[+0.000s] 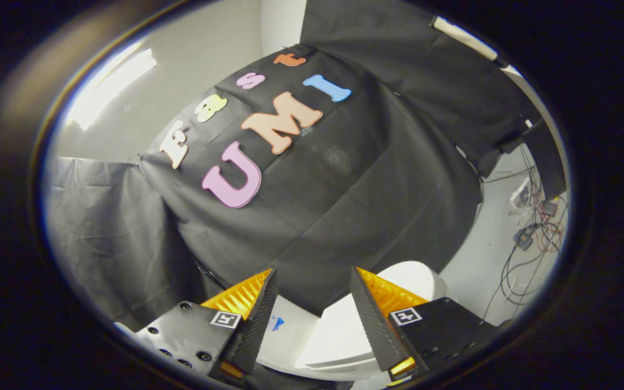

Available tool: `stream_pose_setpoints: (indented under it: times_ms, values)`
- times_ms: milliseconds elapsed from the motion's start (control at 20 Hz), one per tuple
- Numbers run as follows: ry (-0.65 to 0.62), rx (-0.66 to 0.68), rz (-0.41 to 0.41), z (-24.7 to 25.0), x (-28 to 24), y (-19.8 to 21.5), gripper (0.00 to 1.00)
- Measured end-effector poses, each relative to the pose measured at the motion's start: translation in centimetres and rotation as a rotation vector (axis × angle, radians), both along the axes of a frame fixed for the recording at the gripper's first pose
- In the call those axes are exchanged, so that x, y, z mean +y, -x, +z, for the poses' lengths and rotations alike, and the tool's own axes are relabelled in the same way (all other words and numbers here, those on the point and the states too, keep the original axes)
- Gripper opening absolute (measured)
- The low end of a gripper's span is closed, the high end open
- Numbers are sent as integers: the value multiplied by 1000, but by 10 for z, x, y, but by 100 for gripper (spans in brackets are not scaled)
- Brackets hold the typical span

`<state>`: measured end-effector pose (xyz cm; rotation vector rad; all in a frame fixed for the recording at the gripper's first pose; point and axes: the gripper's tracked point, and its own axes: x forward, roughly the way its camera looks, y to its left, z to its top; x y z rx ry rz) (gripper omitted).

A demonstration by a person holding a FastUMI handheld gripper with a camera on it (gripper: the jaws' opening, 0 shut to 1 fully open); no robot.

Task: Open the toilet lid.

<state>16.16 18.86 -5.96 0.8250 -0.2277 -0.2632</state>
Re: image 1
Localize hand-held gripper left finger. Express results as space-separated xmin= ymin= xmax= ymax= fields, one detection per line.
xmin=136 ymin=268 xmax=279 ymax=380

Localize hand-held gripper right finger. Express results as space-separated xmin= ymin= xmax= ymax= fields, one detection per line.
xmin=350 ymin=266 xmax=499 ymax=380

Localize white toilet lid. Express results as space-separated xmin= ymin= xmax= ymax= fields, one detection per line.
xmin=295 ymin=261 xmax=449 ymax=370

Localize white toilet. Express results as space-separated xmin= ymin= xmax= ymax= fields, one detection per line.
xmin=255 ymin=261 xmax=449 ymax=382

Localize black backdrop cloth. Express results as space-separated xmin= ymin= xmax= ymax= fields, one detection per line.
xmin=47 ymin=0 xmax=567 ymax=332

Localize black power adapter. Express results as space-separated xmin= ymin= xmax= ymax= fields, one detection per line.
xmin=513 ymin=224 xmax=538 ymax=250

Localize tangle of floor cables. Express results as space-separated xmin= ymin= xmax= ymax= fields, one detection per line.
xmin=480 ymin=142 xmax=568 ymax=321

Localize white frame bar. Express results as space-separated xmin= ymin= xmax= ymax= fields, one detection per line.
xmin=431 ymin=16 xmax=501 ymax=62

